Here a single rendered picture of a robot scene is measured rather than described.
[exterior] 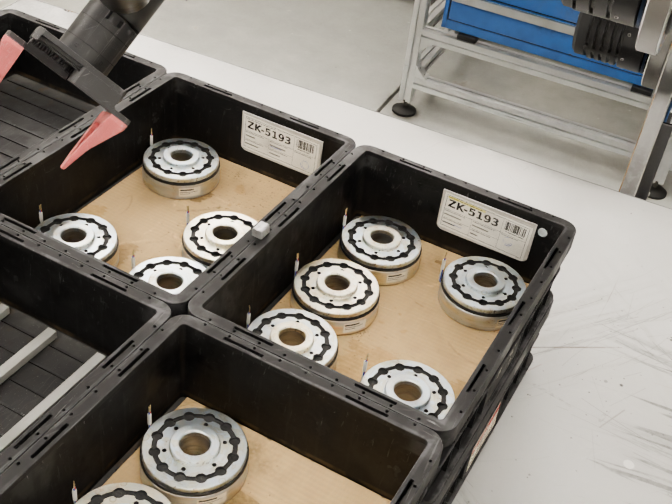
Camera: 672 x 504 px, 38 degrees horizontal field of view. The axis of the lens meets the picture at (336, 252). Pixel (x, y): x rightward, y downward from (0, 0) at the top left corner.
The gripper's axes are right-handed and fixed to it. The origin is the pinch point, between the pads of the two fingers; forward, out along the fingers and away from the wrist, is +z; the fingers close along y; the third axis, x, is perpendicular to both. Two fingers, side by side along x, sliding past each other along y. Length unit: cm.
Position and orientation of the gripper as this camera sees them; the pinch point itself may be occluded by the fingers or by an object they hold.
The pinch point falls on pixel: (26, 132)
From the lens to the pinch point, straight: 102.7
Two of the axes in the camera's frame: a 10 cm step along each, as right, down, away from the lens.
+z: -5.9, 8.0, -0.5
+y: 7.3, 5.7, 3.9
